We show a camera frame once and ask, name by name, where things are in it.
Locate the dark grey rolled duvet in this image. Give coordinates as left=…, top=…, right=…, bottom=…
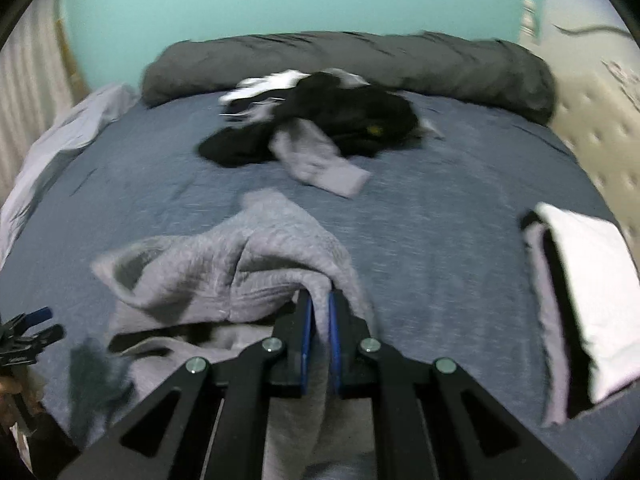
left=141, top=31, right=557, bottom=126

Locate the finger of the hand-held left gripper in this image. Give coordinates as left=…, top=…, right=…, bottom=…
left=11, top=306, right=54, bottom=329
left=20, top=324, right=67, bottom=349

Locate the grey quilted garment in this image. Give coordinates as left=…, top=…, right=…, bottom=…
left=270, top=120, right=372, bottom=199

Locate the grey knit sweater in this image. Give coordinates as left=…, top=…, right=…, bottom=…
left=70, top=187, right=381, bottom=480

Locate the pale curtain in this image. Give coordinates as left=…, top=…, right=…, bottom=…
left=0, top=0, right=76, bottom=201

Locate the lavender crumpled sheet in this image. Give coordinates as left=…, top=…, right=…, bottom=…
left=0, top=82, right=139, bottom=263

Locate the bed with blue sheet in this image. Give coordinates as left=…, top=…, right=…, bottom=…
left=0, top=85, right=640, bottom=480

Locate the black white striped garment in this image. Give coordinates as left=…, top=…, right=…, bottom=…
left=219, top=69, right=312, bottom=122

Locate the white folded garment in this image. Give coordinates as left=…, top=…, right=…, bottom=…
left=536, top=202, right=640, bottom=405

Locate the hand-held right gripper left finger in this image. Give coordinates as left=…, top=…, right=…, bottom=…
left=57, top=290, right=315, bottom=480

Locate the beige tufted headboard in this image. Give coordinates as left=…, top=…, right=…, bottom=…
left=519, top=0, right=640, bottom=243

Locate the pile of dark clothes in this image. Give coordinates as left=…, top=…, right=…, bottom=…
left=197, top=72, right=421, bottom=168

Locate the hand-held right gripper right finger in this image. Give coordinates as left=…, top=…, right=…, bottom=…
left=327, top=290, right=581, bottom=480

